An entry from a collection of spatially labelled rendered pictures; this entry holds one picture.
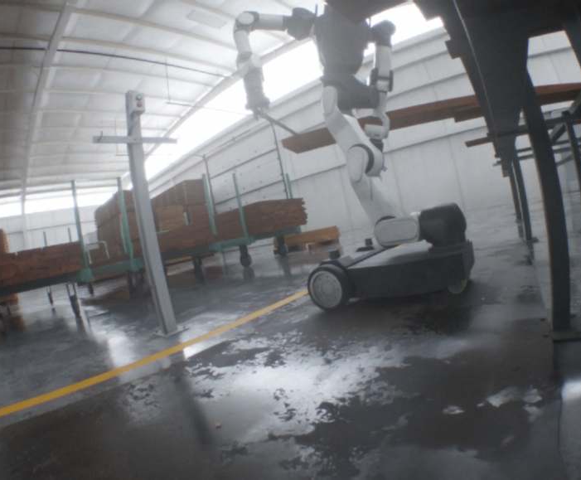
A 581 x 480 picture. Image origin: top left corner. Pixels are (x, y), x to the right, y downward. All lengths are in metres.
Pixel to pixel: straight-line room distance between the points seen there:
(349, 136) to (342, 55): 0.38
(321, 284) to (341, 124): 0.74
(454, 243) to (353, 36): 1.00
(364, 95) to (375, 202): 0.49
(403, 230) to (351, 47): 0.85
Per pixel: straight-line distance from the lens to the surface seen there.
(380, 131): 1.65
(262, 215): 4.02
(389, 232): 1.35
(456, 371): 0.75
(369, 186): 1.41
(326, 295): 1.36
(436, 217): 1.31
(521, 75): 0.44
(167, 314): 1.63
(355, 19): 0.83
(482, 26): 0.27
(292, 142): 1.89
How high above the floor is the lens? 0.38
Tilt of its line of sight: 2 degrees down
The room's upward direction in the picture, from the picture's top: 11 degrees counter-clockwise
